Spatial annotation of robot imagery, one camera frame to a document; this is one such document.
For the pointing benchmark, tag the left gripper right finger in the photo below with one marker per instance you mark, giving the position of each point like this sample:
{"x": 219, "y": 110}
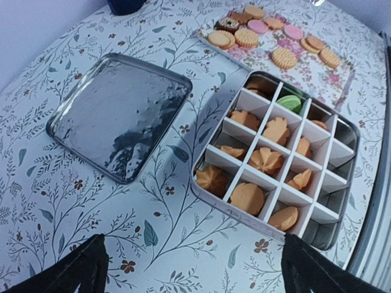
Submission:
{"x": 304, "y": 269}

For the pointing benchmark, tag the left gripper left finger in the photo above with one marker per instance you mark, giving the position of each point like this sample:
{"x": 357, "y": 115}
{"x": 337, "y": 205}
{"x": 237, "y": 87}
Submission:
{"x": 83, "y": 270}

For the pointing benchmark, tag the green sandwich cookie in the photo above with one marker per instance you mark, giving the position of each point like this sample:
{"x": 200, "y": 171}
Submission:
{"x": 290, "y": 102}

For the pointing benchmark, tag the metal cookie tin with dividers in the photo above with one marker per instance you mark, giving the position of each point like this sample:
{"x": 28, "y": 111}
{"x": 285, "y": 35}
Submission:
{"x": 308, "y": 195}

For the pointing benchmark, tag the swirl butter cookie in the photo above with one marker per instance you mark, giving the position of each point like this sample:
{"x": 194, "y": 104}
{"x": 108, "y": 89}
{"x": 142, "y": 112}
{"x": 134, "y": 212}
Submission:
{"x": 266, "y": 160}

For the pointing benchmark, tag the metal tin lid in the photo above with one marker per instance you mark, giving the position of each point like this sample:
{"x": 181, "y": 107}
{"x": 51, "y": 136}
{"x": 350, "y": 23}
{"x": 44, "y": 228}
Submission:
{"x": 117, "y": 114}

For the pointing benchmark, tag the round embossed biscuit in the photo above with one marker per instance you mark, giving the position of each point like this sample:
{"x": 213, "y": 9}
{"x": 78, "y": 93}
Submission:
{"x": 284, "y": 58}

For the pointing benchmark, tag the floral rectangular tray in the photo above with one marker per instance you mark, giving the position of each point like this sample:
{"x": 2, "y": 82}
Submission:
{"x": 261, "y": 41}

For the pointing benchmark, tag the pink sandwich cookie lower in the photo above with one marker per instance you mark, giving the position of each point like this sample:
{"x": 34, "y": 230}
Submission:
{"x": 293, "y": 32}

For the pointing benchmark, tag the pink sandwich cookie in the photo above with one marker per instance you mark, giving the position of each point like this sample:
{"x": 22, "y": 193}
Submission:
{"x": 293, "y": 32}
{"x": 258, "y": 26}

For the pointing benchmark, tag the pink sandwich cookie upper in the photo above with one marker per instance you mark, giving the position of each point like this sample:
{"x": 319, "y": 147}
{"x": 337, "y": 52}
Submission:
{"x": 258, "y": 26}

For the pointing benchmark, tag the chocolate sprinkled donut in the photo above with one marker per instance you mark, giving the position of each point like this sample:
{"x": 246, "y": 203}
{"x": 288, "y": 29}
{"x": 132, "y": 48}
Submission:
{"x": 227, "y": 24}

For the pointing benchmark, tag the brown flower cookie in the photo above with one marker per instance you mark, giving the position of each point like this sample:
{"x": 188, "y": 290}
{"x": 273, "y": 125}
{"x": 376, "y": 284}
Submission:
{"x": 242, "y": 18}

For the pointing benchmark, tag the dark blue mug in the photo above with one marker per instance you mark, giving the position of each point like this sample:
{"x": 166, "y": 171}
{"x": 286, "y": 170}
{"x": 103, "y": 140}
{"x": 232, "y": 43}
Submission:
{"x": 125, "y": 7}

